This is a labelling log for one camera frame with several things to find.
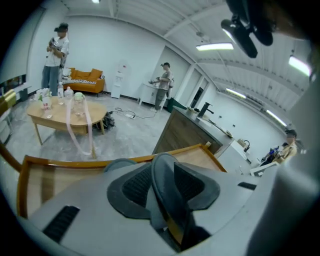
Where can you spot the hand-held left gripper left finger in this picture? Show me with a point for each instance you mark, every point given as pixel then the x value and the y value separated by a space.
pixel 87 207

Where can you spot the clear bottle with pale lid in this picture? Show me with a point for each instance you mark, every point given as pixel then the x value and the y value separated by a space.
pixel 79 105

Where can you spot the white low console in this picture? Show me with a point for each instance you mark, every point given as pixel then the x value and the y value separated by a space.
pixel 15 87

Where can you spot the oval wooden coffee table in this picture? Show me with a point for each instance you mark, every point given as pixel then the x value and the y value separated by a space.
pixel 60 115

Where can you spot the dark vanity cabinet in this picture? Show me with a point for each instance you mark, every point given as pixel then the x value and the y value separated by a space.
pixel 185 135

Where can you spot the red label plastic bottle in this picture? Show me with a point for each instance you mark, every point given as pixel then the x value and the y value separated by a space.
pixel 61 93
pixel 46 107

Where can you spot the white water dispenser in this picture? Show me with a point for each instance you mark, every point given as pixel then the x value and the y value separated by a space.
pixel 120 80

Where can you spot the white power strip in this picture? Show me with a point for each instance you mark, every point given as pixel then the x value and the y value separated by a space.
pixel 130 115

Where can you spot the orange sofa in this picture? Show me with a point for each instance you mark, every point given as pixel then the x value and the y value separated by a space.
pixel 85 85

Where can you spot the white cabinet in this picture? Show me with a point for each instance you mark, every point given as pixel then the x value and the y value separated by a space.
pixel 147 93

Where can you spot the black head camera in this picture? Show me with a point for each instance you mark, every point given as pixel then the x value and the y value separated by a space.
pixel 245 40

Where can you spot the clear glass bottle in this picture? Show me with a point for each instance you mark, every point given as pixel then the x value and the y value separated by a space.
pixel 69 98

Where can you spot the striped blanket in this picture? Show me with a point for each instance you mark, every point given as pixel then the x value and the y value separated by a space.
pixel 80 81

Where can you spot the black door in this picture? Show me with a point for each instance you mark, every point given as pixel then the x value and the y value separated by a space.
pixel 198 97

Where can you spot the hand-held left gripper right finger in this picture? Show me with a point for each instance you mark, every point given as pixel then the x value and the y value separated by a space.
pixel 225 195

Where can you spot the black bag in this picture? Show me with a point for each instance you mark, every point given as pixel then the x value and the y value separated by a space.
pixel 106 122

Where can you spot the black faucet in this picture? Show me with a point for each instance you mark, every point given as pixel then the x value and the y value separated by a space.
pixel 203 110

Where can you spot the wooden tray cart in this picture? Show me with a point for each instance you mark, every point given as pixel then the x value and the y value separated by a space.
pixel 62 175

